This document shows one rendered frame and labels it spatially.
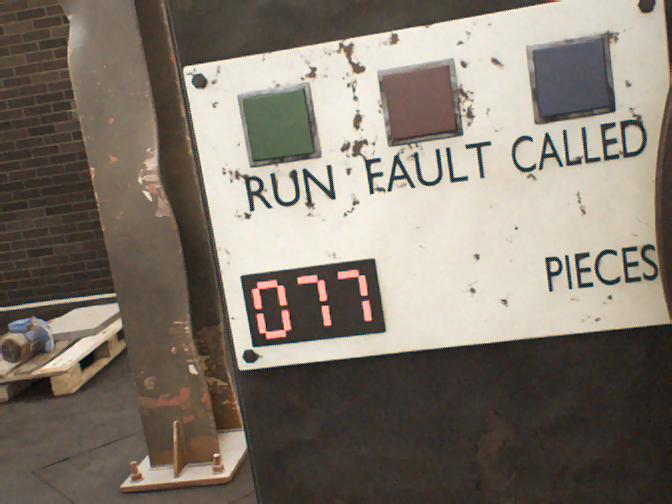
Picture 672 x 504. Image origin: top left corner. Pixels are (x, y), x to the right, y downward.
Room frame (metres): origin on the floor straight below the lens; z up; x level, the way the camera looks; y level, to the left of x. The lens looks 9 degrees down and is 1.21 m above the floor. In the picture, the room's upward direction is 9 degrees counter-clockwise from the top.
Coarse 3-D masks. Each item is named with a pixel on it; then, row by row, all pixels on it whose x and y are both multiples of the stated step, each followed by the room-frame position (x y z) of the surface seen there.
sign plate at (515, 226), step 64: (576, 0) 0.49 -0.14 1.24; (640, 0) 0.48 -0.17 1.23; (256, 64) 0.52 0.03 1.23; (320, 64) 0.51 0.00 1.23; (384, 64) 0.51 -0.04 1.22; (448, 64) 0.50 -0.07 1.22; (512, 64) 0.49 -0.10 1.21; (640, 64) 0.48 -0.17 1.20; (320, 128) 0.51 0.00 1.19; (384, 128) 0.51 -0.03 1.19; (512, 128) 0.49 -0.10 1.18; (576, 128) 0.49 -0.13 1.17; (640, 128) 0.48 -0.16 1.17; (256, 192) 0.52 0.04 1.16; (320, 192) 0.51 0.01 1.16; (384, 192) 0.51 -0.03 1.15; (448, 192) 0.50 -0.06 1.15; (512, 192) 0.50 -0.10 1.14; (576, 192) 0.49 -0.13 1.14; (640, 192) 0.48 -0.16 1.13; (256, 256) 0.52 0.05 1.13; (320, 256) 0.52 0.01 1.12; (384, 256) 0.51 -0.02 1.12; (448, 256) 0.50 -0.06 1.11; (512, 256) 0.50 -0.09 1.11; (576, 256) 0.49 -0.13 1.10; (640, 256) 0.48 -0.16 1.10; (256, 320) 0.52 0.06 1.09; (320, 320) 0.51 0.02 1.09; (384, 320) 0.51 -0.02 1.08; (448, 320) 0.50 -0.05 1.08; (512, 320) 0.50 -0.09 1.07; (576, 320) 0.49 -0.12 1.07; (640, 320) 0.49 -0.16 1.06
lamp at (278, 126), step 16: (256, 96) 0.51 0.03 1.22; (272, 96) 0.51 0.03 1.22; (288, 96) 0.51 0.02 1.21; (304, 96) 0.51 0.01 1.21; (256, 112) 0.51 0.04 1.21; (272, 112) 0.51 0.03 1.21; (288, 112) 0.51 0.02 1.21; (304, 112) 0.51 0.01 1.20; (256, 128) 0.51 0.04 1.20; (272, 128) 0.51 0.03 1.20; (288, 128) 0.51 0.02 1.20; (304, 128) 0.51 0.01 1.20; (256, 144) 0.51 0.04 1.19; (272, 144) 0.51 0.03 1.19; (288, 144) 0.51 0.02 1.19; (304, 144) 0.51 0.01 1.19; (256, 160) 0.51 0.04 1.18
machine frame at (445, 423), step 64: (192, 0) 0.54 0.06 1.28; (256, 0) 0.54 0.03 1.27; (320, 0) 0.53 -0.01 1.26; (384, 0) 0.53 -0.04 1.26; (448, 0) 0.52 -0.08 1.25; (512, 0) 0.51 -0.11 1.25; (192, 64) 0.55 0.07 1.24; (192, 128) 0.55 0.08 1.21; (256, 384) 0.54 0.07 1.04; (320, 384) 0.54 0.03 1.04; (384, 384) 0.53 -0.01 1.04; (448, 384) 0.52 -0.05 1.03; (512, 384) 0.52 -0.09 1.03; (576, 384) 0.51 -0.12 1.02; (640, 384) 0.51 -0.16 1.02; (256, 448) 0.55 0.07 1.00; (320, 448) 0.54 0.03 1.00; (384, 448) 0.53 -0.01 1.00; (448, 448) 0.53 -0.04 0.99; (512, 448) 0.52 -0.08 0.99; (576, 448) 0.51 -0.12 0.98; (640, 448) 0.51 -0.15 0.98
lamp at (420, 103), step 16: (384, 80) 0.50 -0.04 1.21; (400, 80) 0.50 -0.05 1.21; (416, 80) 0.50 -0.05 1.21; (432, 80) 0.50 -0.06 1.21; (448, 80) 0.50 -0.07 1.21; (400, 96) 0.50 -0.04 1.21; (416, 96) 0.50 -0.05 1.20; (432, 96) 0.50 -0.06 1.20; (448, 96) 0.50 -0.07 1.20; (400, 112) 0.50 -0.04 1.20; (416, 112) 0.50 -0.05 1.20; (432, 112) 0.50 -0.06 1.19; (448, 112) 0.50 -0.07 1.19; (400, 128) 0.50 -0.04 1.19; (416, 128) 0.50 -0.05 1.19; (432, 128) 0.50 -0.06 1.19; (448, 128) 0.50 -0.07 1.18
